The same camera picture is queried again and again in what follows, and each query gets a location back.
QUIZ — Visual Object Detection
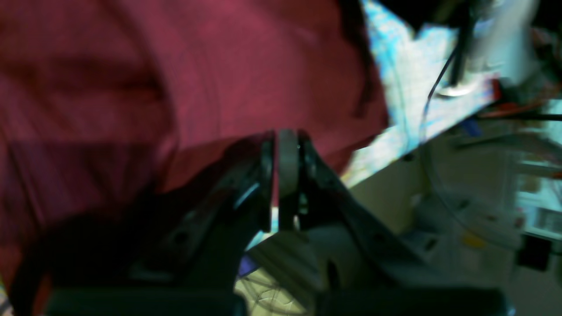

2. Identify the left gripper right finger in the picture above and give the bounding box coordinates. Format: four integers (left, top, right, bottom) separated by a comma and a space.
277, 130, 512, 316

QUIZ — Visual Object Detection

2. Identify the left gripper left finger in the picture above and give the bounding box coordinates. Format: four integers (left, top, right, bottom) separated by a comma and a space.
44, 131, 278, 316

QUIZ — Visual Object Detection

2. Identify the dark red t-shirt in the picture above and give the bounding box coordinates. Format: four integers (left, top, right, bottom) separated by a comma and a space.
1, 0, 389, 316

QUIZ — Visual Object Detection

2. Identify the patterned tile tablecloth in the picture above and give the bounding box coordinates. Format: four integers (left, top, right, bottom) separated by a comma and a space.
342, 0, 492, 187

